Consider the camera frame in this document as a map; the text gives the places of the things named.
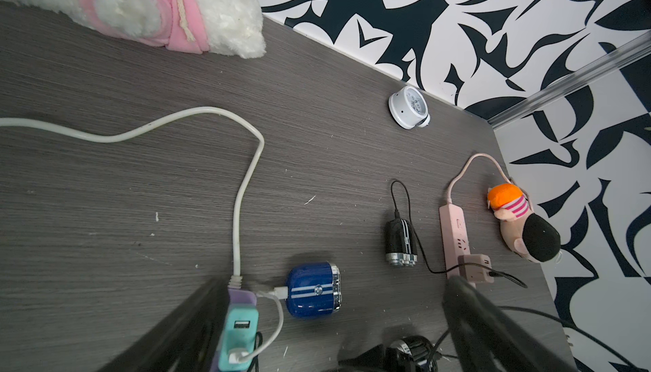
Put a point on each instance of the teal usb charger plug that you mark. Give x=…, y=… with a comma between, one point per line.
x=238, y=338

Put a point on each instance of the white plush toy pink outfit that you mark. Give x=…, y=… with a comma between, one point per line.
x=225, y=27

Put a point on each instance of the blue electric shaver white stripes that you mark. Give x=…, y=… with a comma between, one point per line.
x=314, y=290

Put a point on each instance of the pink power strip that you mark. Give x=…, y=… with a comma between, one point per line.
x=454, y=234

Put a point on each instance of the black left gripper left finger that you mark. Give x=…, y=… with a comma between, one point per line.
x=185, y=340

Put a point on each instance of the purple power strip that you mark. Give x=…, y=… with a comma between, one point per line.
x=236, y=296

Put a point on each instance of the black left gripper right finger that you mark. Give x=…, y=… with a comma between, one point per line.
x=486, y=339

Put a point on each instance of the small white alarm clock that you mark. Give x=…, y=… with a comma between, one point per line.
x=409, y=108

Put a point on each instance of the pink usb wall adapter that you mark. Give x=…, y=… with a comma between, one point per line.
x=476, y=269

